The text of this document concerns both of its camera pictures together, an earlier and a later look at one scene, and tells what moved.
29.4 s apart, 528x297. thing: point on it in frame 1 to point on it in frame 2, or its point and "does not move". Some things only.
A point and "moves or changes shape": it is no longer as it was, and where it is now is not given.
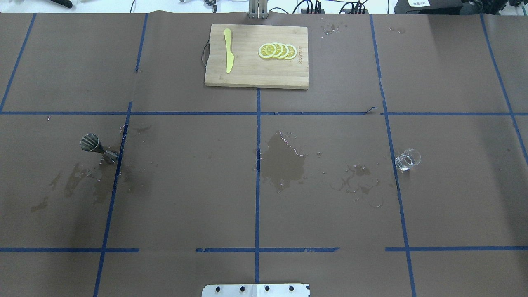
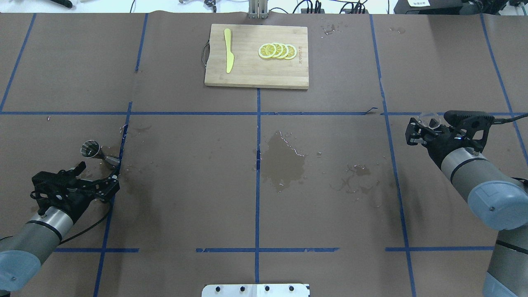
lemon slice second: [279, 50] does not move
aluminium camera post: [258, 9] does not move
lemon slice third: [286, 50] does not move
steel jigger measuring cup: [90, 142] moves or changes shape
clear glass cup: [408, 158] to [425, 118]
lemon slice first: [267, 50] does not move
